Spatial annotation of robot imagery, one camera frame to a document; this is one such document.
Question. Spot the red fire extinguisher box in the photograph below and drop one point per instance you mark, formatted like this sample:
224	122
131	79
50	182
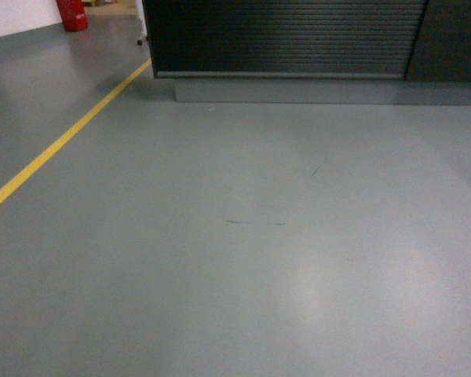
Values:
73	15

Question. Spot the black checkout counter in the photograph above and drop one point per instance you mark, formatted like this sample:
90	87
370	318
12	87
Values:
317	52

